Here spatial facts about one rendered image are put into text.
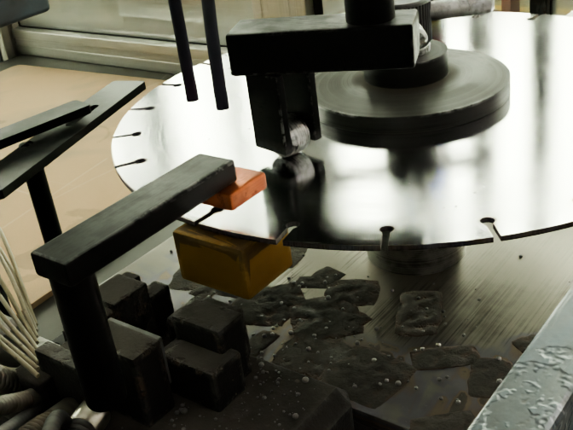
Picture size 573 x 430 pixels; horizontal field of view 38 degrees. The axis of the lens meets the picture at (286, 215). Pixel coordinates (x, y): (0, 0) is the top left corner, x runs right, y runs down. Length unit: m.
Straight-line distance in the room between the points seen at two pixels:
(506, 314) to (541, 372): 0.27
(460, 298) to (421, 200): 0.13
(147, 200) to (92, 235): 0.03
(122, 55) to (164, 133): 0.87
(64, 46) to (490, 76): 1.05
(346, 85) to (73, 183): 0.52
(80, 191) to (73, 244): 0.61
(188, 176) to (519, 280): 0.22
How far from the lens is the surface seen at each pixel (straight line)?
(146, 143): 0.46
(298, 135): 0.40
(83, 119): 0.61
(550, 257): 0.51
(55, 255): 0.30
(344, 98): 0.45
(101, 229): 0.31
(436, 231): 0.33
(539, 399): 0.18
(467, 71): 0.47
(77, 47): 1.41
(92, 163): 0.98
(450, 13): 0.46
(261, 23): 0.40
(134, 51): 1.31
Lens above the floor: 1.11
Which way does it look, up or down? 28 degrees down
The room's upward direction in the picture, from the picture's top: 8 degrees counter-clockwise
